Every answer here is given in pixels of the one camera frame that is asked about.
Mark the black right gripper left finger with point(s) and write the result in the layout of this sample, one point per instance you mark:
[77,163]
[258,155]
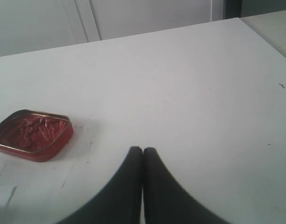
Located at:
[119,202]

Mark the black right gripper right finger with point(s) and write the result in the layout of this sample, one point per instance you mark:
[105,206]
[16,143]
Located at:
[165,201]

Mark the red ink pad tin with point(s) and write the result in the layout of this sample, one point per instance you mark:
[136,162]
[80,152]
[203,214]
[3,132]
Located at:
[33,135]

